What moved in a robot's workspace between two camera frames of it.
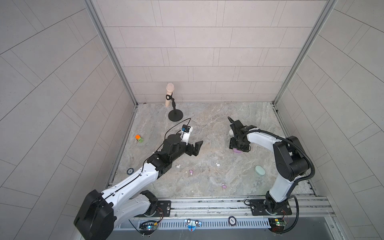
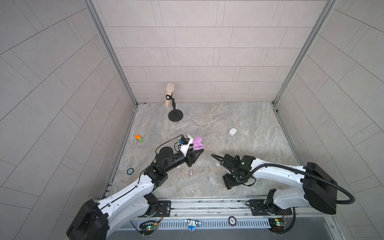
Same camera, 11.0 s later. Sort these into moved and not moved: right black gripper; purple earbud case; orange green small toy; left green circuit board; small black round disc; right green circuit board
Moved: purple earbud case; right black gripper
Not moved: right green circuit board; orange green small toy; left green circuit board; small black round disc
